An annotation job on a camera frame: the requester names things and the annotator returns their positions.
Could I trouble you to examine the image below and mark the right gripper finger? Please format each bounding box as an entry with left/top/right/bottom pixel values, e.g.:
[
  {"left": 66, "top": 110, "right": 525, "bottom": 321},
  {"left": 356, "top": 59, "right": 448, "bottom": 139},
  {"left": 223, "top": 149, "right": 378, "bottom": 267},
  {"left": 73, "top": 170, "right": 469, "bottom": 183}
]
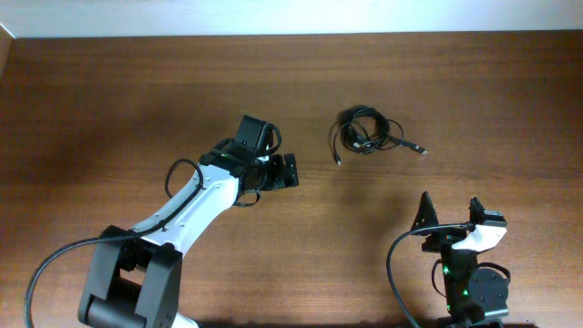
[
  {"left": 411, "top": 191, "right": 437, "bottom": 236},
  {"left": 469, "top": 197, "right": 485, "bottom": 225}
]

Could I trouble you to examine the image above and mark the black usb cable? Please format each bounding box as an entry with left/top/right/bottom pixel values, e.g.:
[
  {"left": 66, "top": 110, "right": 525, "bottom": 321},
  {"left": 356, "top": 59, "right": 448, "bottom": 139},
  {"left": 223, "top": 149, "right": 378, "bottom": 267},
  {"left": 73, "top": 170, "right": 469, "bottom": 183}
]
[
  {"left": 329, "top": 116, "right": 404, "bottom": 166},
  {"left": 337, "top": 105, "right": 429, "bottom": 156}
]

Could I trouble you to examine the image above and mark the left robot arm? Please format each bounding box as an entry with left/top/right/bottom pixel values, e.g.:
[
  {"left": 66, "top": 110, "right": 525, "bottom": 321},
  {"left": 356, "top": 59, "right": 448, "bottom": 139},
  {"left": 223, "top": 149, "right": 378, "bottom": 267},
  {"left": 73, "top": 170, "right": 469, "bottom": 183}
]
[{"left": 77, "top": 116, "right": 299, "bottom": 328}]

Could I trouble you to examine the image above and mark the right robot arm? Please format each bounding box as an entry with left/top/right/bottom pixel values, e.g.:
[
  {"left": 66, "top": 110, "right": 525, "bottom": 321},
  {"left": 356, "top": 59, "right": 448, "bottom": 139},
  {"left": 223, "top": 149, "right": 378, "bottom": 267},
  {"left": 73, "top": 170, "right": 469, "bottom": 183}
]
[{"left": 411, "top": 191, "right": 511, "bottom": 327}]

